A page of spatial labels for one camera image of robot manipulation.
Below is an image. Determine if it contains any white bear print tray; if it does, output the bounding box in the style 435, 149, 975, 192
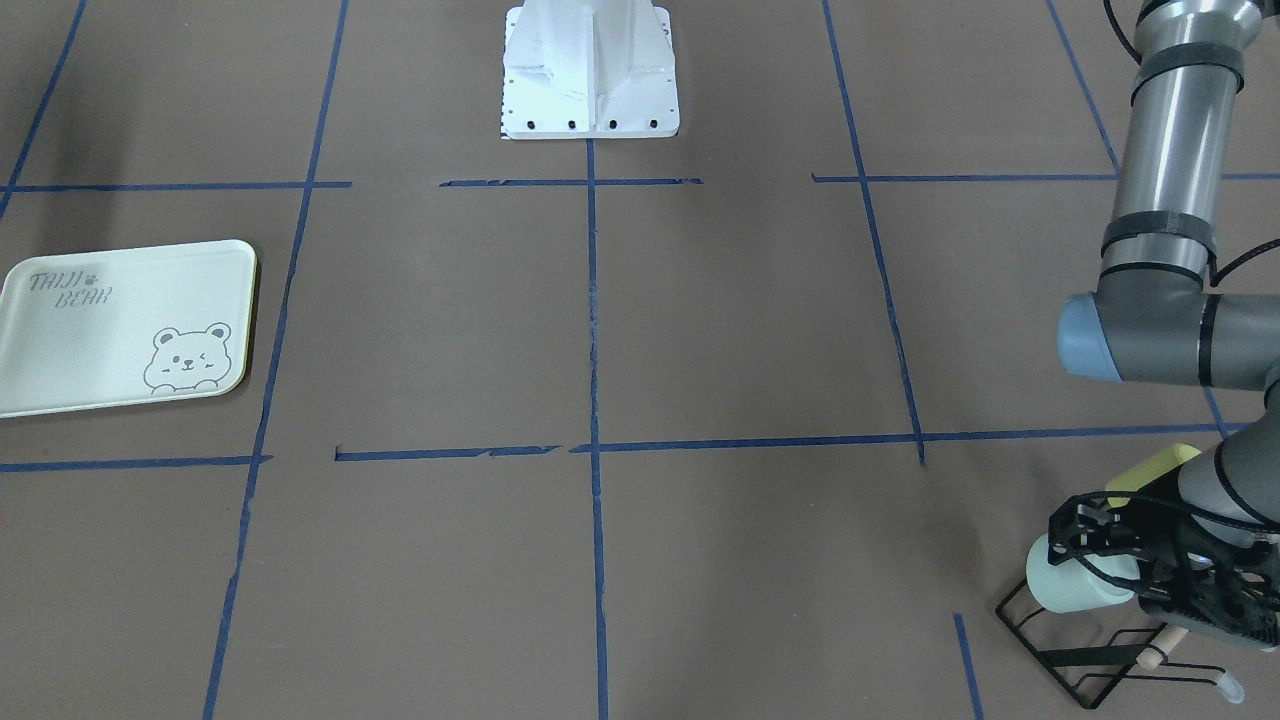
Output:
1, 240, 259, 418

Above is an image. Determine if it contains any pale green plastic cup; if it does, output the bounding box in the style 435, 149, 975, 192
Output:
1025, 533, 1135, 614

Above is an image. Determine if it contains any white camera pole base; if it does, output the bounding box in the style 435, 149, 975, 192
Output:
500, 1, 681, 141

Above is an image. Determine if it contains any black wire cup rack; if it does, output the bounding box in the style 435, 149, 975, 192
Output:
995, 582, 1245, 711

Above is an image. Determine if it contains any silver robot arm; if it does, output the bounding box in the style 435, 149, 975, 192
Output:
1048, 1, 1279, 652

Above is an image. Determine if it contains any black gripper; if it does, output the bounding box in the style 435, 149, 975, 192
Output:
1048, 495, 1277, 651

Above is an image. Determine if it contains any yellow plastic cup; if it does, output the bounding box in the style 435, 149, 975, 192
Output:
1105, 443, 1201, 509

